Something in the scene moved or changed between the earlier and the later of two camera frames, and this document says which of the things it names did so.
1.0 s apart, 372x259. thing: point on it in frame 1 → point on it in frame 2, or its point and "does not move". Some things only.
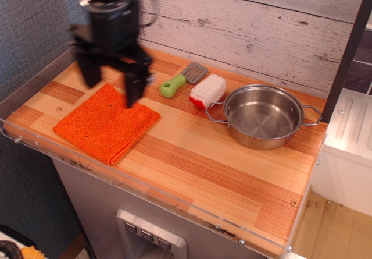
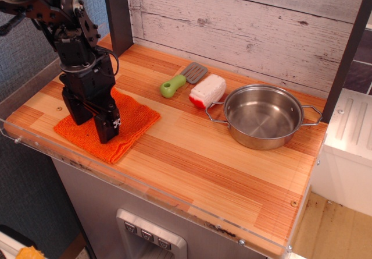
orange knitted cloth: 104,124 does not move
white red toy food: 208,91 does not move
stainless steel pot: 263,116 does not move
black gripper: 113,36 → 88,93
